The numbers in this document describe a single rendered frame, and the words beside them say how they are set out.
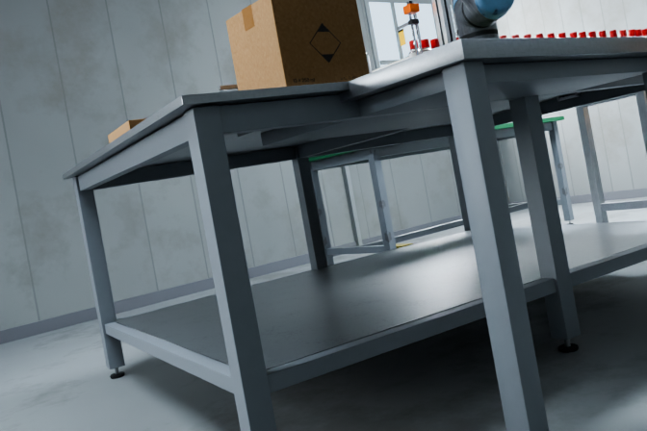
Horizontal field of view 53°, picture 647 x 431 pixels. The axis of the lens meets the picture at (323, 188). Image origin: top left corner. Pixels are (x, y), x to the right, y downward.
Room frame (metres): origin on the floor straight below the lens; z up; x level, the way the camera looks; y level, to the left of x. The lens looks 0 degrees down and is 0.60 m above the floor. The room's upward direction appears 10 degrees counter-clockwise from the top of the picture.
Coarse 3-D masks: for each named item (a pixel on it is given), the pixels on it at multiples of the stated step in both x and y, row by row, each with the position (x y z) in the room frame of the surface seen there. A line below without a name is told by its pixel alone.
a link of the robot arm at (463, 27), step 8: (456, 0) 1.96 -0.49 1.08; (456, 8) 1.97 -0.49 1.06; (456, 16) 1.98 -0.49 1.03; (464, 16) 1.92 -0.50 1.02; (456, 24) 2.00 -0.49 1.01; (464, 24) 1.95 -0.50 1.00; (472, 24) 1.92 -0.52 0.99; (496, 24) 1.96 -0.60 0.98; (464, 32) 1.96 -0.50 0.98; (472, 32) 1.94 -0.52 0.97
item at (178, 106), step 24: (192, 96) 1.33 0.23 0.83; (216, 96) 1.36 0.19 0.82; (240, 96) 1.39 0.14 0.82; (264, 96) 1.41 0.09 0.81; (288, 96) 1.47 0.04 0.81; (312, 96) 1.54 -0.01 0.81; (144, 120) 1.56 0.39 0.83; (168, 120) 1.51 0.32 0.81; (120, 144) 1.80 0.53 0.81; (240, 144) 2.48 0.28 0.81; (288, 144) 2.92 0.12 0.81; (72, 168) 2.41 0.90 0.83
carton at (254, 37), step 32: (288, 0) 1.73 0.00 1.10; (320, 0) 1.80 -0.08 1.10; (352, 0) 1.87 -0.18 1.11; (256, 32) 1.77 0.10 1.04; (288, 32) 1.72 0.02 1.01; (320, 32) 1.79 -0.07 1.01; (352, 32) 1.86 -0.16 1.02; (256, 64) 1.80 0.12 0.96; (288, 64) 1.71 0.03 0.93; (320, 64) 1.78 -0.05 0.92; (352, 64) 1.85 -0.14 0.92
